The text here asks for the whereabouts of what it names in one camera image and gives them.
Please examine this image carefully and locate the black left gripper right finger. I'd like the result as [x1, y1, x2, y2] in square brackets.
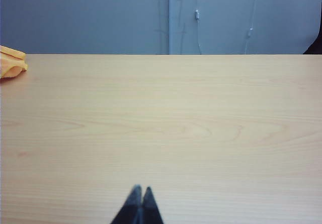
[140, 186, 165, 224]

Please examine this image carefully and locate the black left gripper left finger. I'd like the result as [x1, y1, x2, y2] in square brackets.
[110, 184, 143, 224]

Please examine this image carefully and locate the orange cloth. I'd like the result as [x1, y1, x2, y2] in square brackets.
[0, 45, 29, 80]

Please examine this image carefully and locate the white cord with pull weight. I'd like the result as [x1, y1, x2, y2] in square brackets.
[194, 0, 202, 55]

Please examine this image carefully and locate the thin white cord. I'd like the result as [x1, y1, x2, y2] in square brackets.
[244, 0, 260, 55]

